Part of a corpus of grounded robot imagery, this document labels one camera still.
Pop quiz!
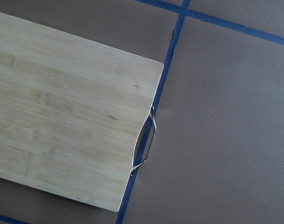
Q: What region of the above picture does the wooden cutting board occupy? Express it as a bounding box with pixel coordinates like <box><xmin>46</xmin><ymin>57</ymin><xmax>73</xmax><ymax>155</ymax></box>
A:
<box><xmin>0</xmin><ymin>12</ymin><xmax>163</xmax><ymax>212</ymax></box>

